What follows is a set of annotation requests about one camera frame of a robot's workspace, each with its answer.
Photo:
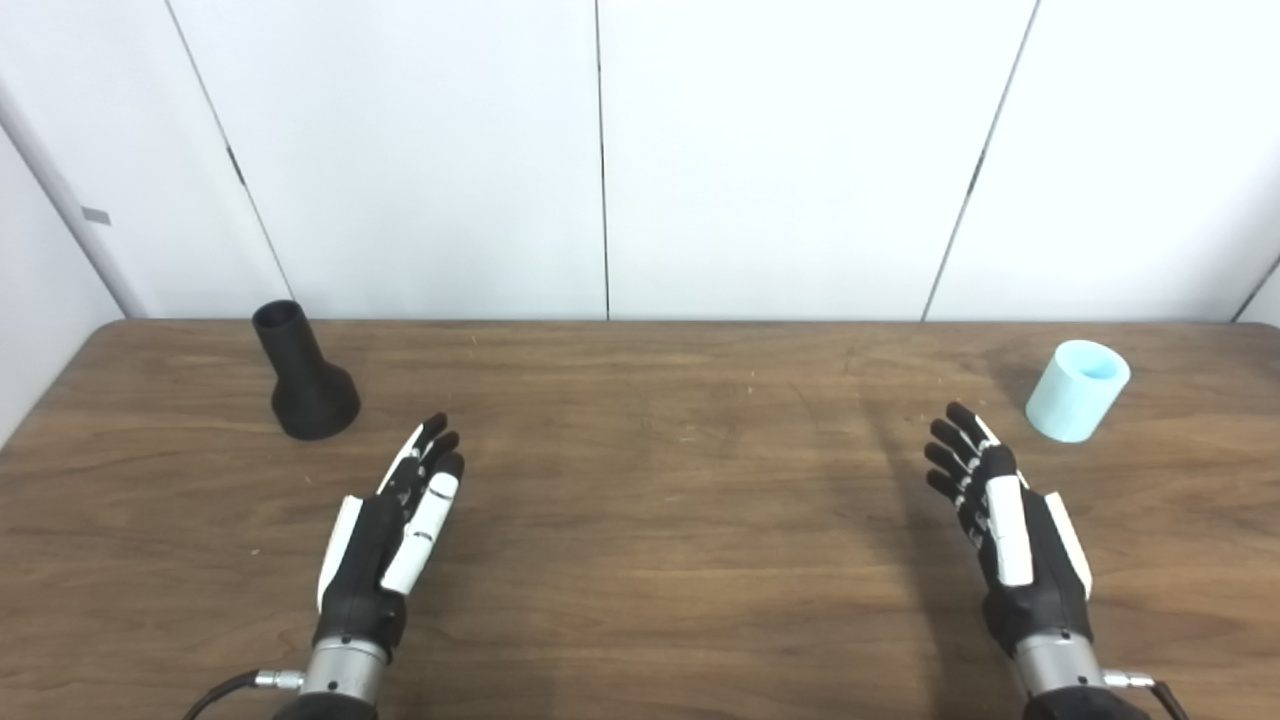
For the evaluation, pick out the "small grey tape label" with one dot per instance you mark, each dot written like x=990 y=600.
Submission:
x=96 y=216

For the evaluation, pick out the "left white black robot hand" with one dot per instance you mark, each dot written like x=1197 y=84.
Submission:
x=365 y=560

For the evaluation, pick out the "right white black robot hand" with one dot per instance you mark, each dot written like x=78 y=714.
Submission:
x=1035 y=575

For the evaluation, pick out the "light blue cylinder cup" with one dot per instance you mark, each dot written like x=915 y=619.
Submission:
x=1075 y=395

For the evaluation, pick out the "white wall corner post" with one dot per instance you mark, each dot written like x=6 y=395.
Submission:
x=70 y=200

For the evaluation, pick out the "black funnel-shaped nozzle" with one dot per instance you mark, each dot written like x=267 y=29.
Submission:
x=308 y=395

